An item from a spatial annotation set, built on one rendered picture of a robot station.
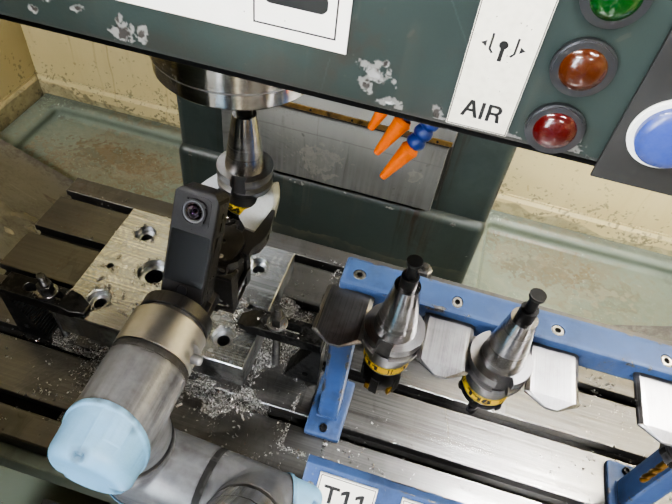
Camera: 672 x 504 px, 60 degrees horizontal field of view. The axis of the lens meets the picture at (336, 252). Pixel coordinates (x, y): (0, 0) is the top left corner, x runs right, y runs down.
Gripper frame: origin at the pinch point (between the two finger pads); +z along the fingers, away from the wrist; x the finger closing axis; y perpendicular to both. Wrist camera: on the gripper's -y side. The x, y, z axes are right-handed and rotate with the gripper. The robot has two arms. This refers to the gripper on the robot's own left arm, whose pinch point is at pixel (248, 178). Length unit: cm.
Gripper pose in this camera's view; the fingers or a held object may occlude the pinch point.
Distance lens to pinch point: 68.6
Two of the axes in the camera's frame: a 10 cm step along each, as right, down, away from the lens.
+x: 9.6, 2.7, -1.1
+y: -1.0, 6.5, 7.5
